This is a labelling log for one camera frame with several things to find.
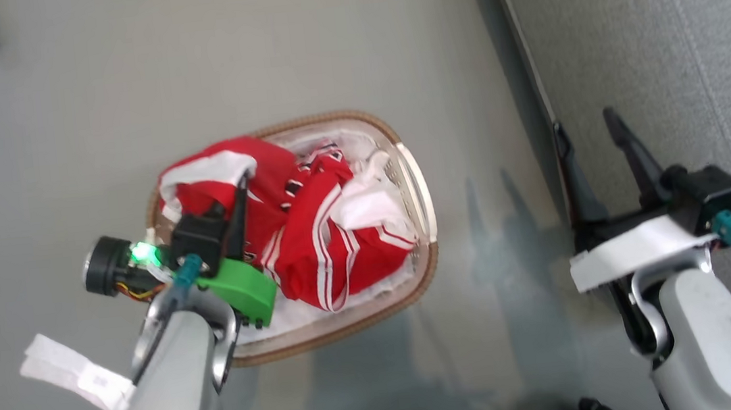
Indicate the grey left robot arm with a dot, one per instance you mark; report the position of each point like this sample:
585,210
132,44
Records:
169,402

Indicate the black round left wrist camera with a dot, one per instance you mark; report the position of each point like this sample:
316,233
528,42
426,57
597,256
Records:
104,266

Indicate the woven laundry basket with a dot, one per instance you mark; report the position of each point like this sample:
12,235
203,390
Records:
419,189

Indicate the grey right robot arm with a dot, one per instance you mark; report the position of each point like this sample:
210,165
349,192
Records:
713,345

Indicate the red garment with white collar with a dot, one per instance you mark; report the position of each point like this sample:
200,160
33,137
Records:
267,174

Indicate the white cloth garment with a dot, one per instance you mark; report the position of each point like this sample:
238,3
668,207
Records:
365,199

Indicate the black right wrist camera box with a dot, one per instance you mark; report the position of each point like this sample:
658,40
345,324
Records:
711,196

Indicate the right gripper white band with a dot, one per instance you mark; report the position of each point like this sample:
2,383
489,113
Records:
635,248

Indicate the white paper tag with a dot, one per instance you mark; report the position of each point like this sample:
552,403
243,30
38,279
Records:
71,373

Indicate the red garment with white stripes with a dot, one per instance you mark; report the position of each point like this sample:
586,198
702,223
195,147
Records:
316,254

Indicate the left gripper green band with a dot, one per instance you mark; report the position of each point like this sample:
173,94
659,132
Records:
242,289

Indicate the grey fabric sofa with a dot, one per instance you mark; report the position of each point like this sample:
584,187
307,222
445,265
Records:
626,35

